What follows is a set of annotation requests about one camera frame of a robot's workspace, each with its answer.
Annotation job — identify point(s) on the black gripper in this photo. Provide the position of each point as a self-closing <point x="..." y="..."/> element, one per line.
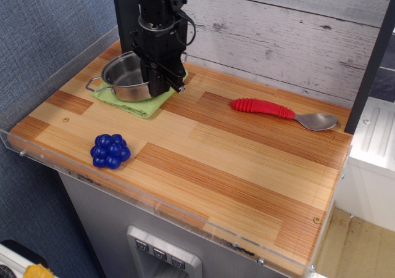
<point x="162" y="47"/>

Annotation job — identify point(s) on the stainless steel pot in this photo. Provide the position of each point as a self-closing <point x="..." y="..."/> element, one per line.
<point x="122" y="75"/>

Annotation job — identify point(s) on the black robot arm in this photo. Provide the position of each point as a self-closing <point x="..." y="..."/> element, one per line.
<point x="161" y="12"/>

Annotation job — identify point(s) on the green cloth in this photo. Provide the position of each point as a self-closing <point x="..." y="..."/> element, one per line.
<point x="143" y="109"/>

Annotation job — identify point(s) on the blue toy grape cluster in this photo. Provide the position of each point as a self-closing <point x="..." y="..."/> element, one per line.
<point x="109" y="151"/>

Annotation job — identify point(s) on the grey toy fridge cabinet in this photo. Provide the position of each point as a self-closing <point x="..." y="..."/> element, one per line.
<point x="105" y="217"/>

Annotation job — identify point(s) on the silver dispenser button panel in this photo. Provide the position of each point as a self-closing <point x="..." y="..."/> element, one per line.
<point x="156" y="257"/>

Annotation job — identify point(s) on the yellow black object corner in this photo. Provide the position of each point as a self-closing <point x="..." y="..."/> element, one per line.
<point x="19" y="261"/>

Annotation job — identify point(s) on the white toy sink counter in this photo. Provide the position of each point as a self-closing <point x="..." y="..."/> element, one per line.
<point x="366" y="188"/>

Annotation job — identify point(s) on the dark left frame post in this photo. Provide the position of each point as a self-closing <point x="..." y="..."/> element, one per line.
<point x="127" y="13"/>

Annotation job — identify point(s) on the dark frame post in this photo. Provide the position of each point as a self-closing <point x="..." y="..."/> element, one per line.
<point x="372" y="68"/>
<point x="127" y="13"/>

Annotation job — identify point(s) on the red handled metal spoon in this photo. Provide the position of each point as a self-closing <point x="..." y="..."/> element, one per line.
<point x="311" y="121"/>

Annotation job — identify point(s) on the dark right frame post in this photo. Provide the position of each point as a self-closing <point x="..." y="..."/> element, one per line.
<point x="372" y="68"/>

